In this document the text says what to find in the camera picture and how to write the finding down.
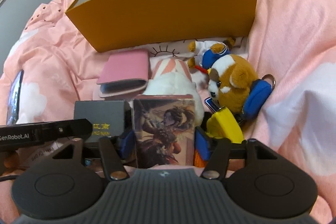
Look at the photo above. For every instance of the white pink rabbit plush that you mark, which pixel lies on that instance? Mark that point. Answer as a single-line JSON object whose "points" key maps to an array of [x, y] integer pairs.
{"points": [[171, 76]]}

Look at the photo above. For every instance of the illustrated card box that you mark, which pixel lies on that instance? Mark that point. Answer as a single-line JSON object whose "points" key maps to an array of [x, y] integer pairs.
{"points": [[164, 129]]}

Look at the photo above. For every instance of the yellow toy figure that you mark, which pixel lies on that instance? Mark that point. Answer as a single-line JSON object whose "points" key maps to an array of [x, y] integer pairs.
{"points": [[222, 124]]}

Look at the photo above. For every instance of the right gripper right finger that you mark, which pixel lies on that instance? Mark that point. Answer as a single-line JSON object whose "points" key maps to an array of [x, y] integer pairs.
{"points": [[215, 151]]}

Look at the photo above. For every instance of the pink wallet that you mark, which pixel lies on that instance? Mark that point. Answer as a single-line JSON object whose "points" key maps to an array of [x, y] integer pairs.
{"points": [[125, 72]]}

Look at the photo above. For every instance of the pink patterned duvet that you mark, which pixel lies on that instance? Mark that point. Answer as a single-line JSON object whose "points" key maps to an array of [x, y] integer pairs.
{"points": [[294, 40]]}

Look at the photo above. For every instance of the black box gold lettering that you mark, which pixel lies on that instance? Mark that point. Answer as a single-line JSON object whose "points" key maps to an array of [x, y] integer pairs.
{"points": [[108, 118]]}

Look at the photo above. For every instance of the smartphone with lit screen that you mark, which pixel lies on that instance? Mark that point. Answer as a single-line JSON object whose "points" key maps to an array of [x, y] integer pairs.
{"points": [[13, 99]]}

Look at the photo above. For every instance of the dog plush with blue hat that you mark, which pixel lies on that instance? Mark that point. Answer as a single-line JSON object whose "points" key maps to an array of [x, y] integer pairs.
{"points": [[233, 82]]}

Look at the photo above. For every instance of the orange cardboard storage box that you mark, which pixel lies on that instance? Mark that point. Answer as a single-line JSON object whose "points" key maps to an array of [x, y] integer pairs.
{"points": [[115, 24]]}

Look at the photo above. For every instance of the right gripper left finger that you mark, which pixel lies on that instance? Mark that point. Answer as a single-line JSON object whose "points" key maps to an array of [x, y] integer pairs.
{"points": [[114, 151]]}

